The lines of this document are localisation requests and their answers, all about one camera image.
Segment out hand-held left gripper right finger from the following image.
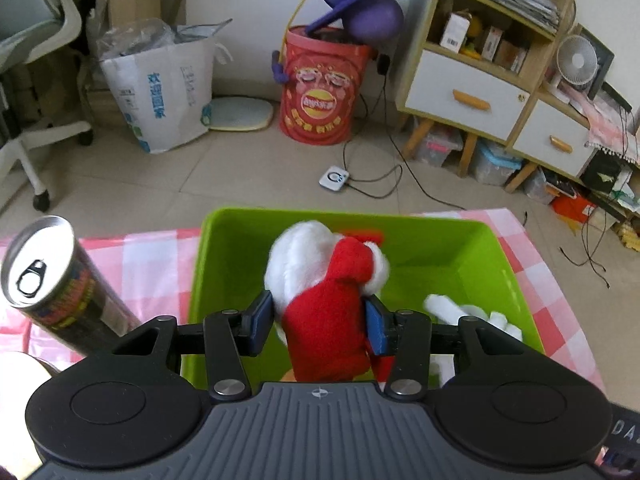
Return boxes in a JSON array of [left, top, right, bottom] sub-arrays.
[[365, 295, 546, 402]]

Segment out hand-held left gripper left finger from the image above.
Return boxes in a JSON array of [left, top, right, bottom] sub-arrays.
[[114, 291, 275, 404]]

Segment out red and white plush toy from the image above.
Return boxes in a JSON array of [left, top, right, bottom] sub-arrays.
[[264, 220, 392, 383]]

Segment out green plastic bin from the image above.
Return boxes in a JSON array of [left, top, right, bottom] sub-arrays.
[[180, 207, 546, 393]]

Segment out pink checkered cloth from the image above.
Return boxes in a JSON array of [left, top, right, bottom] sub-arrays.
[[0, 208, 608, 406]]

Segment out white square device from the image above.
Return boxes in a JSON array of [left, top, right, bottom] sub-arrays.
[[318, 165, 351, 193]]

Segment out dark printed drink can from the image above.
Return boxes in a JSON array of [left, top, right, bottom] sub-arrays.
[[0, 216, 143, 358]]

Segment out clear storage box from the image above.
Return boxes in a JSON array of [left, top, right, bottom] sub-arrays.
[[415, 122, 463, 168]]

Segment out blue lid storage box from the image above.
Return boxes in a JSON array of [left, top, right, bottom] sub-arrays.
[[472, 140, 523, 186]]

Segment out white flat scale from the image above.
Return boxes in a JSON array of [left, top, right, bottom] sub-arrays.
[[209, 96, 275, 133]]

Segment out orange box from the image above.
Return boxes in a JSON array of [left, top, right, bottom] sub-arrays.
[[550, 194, 596, 223]]

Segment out red printed barrel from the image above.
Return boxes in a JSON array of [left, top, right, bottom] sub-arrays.
[[278, 25, 373, 147]]

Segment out white round object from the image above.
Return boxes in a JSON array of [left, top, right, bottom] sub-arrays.
[[0, 351, 61, 466]]

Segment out large white drawer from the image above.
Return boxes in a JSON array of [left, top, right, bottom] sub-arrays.
[[404, 49, 531, 142]]

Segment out white woven bag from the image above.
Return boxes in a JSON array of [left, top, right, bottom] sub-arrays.
[[97, 19, 233, 155]]

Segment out small white drawer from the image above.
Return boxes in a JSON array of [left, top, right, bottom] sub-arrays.
[[512, 100, 596, 176]]

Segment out black box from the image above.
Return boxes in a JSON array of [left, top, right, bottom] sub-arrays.
[[580, 152, 633, 196]]

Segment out wooden cabinet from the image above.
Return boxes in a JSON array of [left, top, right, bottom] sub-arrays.
[[395, 0, 601, 193]]

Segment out white box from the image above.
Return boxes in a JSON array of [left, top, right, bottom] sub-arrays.
[[440, 12, 471, 53]]

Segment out yellow object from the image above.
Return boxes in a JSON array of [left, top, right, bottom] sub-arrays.
[[462, 17, 483, 58]]

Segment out pink lace cloth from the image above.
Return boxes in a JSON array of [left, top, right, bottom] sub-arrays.
[[585, 105, 640, 166]]

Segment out purple jump ball toy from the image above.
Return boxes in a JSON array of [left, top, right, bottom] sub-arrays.
[[305, 0, 416, 43]]

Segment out white desk fan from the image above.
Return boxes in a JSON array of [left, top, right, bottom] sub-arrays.
[[547, 35, 598, 103]]

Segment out stack of magazines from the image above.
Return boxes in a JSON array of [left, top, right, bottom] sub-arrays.
[[480, 0, 561, 36]]

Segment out white office chair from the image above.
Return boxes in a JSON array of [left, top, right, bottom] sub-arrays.
[[0, 0, 96, 212]]

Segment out thin black cables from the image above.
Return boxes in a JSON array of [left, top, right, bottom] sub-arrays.
[[560, 200, 616, 288]]

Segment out black cable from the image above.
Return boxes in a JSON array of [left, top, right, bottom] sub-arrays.
[[342, 60, 468, 211]]

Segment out yellow cord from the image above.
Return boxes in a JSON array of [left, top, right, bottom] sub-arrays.
[[285, 0, 341, 46]]

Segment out dark picture frame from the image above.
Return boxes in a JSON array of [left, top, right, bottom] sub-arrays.
[[575, 24, 616, 101]]

